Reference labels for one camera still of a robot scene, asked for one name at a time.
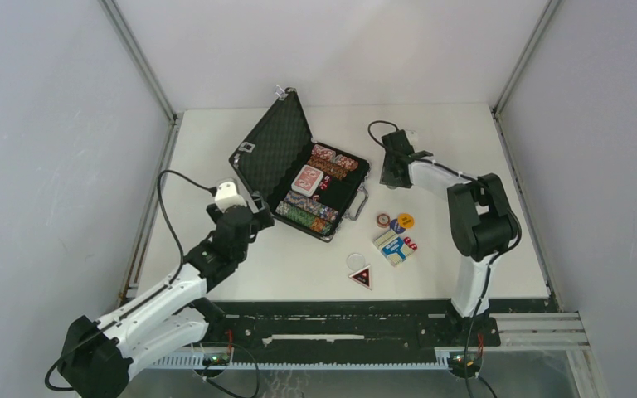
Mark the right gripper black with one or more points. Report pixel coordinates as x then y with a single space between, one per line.
386 177

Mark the orange blind button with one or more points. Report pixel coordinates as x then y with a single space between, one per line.
405 221

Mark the red playing card deck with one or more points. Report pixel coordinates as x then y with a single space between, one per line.
307 180

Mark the red dice group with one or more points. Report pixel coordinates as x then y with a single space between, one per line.
410 243

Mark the black mounting rail base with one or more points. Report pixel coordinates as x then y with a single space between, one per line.
347 333

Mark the white dealer button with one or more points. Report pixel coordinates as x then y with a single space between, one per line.
355 261

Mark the black aluminium poker case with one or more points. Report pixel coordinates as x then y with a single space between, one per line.
273 152

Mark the blue playing card box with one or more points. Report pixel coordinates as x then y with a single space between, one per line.
393 248

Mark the purple blind button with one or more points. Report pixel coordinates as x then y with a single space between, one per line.
396 226

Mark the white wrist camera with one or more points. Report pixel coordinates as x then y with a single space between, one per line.
412 137
228 195

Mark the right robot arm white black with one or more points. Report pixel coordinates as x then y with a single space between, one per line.
483 225

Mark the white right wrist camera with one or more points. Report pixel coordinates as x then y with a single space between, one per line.
412 137

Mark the green chip row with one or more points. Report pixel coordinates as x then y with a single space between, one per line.
303 218

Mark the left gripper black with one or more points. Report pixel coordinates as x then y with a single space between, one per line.
260 220

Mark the orange chip row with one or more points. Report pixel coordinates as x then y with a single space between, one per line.
328 168

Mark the red-white chip row top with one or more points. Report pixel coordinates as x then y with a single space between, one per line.
330 155

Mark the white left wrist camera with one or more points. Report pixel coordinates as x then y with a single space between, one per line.
228 195

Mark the red black triangle card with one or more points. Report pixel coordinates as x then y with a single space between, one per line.
363 277

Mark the blue-white chip row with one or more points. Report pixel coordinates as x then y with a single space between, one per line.
311 206

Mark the red dice in case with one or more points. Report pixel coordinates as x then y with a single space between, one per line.
325 183

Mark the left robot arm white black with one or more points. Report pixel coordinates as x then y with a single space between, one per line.
101 357

